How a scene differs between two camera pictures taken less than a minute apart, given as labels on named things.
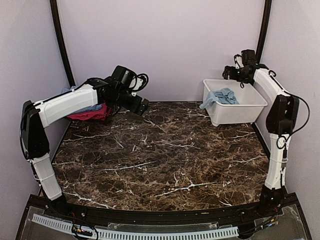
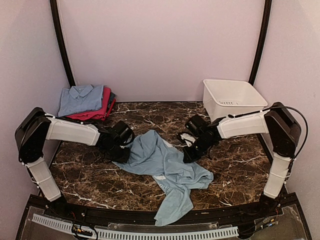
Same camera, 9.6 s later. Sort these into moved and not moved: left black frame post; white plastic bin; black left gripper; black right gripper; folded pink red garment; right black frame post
Moved: black left gripper; black right gripper
Not moved: left black frame post; right black frame post; folded pink red garment; white plastic bin
